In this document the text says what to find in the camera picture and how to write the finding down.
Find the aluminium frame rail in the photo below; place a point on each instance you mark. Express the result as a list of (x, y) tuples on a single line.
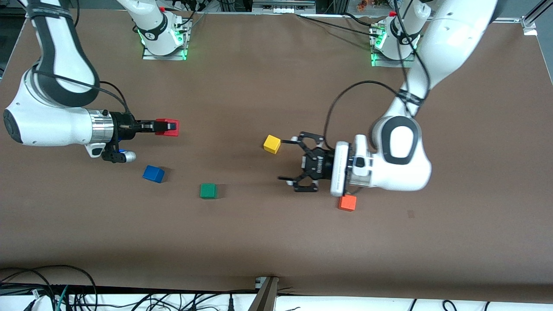
[(512, 19)]

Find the red cube block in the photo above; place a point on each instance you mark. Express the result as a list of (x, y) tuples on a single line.
[(173, 133)]

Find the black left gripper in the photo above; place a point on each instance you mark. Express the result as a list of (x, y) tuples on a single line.
[(319, 165)]

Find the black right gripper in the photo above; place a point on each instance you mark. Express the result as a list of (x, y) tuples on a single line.
[(122, 126)]

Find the green cube block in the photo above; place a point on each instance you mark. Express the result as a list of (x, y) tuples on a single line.
[(208, 191)]

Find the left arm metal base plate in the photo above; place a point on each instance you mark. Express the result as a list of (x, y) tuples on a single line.
[(380, 64)]

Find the brown paper table cover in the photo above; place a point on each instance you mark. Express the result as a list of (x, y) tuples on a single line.
[(276, 242)]

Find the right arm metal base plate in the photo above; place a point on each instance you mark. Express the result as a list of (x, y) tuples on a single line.
[(149, 56)]

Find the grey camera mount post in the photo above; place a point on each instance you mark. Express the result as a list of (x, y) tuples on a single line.
[(264, 298)]

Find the silver power strip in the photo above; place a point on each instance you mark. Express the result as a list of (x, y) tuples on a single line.
[(283, 7)]

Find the silver corner bracket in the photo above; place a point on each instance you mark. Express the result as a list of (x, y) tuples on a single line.
[(529, 26)]

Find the small orange figurine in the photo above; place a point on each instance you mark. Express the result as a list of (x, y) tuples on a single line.
[(362, 4)]

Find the orange cube block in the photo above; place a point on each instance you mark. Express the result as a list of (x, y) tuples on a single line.
[(348, 204)]

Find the yellow cube block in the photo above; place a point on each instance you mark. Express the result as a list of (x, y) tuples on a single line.
[(272, 144)]

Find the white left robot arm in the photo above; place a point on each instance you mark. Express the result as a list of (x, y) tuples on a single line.
[(445, 39)]

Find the blue cube block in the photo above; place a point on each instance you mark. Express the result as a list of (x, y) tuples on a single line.
[(153, 173)]

